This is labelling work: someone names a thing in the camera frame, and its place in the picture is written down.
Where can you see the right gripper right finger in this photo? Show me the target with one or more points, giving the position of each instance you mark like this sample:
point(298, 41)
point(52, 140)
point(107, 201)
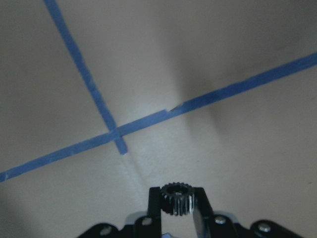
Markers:
point(202, 213)

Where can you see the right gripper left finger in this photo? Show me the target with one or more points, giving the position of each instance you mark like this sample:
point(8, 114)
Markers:
point(154, 203)

